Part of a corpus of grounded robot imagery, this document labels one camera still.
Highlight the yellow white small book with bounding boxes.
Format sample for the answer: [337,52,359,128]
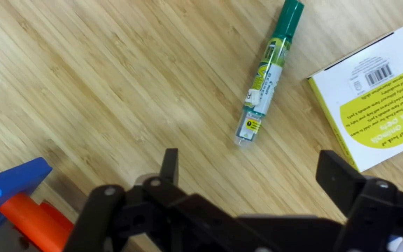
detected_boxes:
[307,27,403,172]

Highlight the green marker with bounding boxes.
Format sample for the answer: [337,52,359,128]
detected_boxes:
[234,0,303,146]

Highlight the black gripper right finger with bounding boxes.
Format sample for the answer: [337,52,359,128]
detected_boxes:
[316,150,403,252]

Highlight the blue wooden toy toolbox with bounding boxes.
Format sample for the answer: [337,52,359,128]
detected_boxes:
[0,157,72,252]

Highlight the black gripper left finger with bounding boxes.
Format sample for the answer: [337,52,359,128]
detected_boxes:
[62,147,240,252]

